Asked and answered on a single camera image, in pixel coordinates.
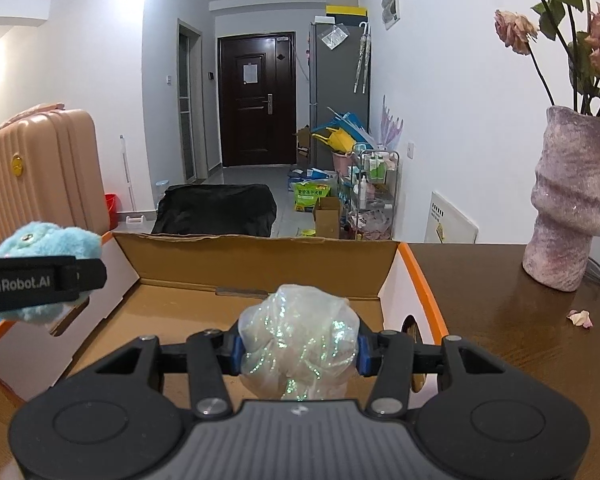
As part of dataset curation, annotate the small open cardboard box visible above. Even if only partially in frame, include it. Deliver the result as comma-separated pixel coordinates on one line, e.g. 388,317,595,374
313,197,343,239

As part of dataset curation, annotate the white flat panel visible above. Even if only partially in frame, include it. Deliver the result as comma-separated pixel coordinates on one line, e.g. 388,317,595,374
425,191,479,245

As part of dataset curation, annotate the storage trolley with bottles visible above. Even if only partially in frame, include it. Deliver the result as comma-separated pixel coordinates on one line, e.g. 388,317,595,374
347,142,401,241

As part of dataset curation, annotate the pink bucket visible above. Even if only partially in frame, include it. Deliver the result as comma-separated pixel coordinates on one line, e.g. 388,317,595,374
332,151,358,176

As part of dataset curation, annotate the white folded umbrella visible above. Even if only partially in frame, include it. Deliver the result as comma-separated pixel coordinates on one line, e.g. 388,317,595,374
361,21,372,95
354,35,364,93

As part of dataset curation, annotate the purple wing wall decoration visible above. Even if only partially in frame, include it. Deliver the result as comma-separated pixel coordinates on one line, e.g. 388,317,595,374
380,95,405,153

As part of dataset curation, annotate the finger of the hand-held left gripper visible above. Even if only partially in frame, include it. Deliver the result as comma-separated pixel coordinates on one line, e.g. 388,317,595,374
0,256,107,313

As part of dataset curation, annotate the clear plastic bag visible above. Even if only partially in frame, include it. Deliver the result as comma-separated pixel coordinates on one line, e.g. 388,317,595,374
320,25,348,51

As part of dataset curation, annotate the pink textured vase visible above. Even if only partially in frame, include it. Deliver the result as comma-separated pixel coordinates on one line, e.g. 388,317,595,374
522,105,600,292

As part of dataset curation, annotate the grey framed interior door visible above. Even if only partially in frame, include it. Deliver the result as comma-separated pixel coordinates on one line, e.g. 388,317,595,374
176,18,204,183

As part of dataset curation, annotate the pink ribbed suitcase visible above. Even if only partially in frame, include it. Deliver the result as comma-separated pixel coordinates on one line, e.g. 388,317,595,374
0,102,112,261

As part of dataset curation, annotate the yellow and black box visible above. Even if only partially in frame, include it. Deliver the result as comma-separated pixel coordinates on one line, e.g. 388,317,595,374
326,5,369,26

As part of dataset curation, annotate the black cloth cover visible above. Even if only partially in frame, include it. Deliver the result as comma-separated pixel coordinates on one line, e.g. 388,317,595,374
151,183,277,237

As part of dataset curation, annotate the green and yellow bag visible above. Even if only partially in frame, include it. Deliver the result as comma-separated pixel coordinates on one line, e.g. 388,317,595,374
293,181,331,213

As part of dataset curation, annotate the brown cardboard carton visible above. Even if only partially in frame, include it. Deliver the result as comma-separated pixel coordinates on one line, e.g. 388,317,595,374
295,126,313,166

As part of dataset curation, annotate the blue plush toy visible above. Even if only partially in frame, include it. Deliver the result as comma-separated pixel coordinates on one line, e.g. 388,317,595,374
0,220,103,330

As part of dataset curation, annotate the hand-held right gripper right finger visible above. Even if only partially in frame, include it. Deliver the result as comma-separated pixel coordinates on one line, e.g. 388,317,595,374
356,330,506,418

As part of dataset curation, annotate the wall picture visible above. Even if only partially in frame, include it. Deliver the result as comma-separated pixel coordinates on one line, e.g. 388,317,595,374
381,0,401,30

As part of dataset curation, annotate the bunch of dried roses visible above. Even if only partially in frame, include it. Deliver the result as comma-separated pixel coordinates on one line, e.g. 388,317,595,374
494,0,600,128

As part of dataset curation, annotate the grey refrigerator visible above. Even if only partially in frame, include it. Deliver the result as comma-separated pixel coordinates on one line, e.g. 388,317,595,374
307,21,372,171

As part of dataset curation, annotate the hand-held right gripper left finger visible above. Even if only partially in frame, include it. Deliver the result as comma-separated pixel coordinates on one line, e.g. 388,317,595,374
94,329,243,420

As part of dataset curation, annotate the dark brown entrance door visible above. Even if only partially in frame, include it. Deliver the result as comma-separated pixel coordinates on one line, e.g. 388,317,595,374
217,31,297,168

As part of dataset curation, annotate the white mop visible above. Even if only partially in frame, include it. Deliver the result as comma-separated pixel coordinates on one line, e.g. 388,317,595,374
119,135,148,225

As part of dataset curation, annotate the orange-edged cardboard box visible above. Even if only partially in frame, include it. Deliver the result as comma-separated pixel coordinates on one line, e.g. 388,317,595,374
0,230,450,411

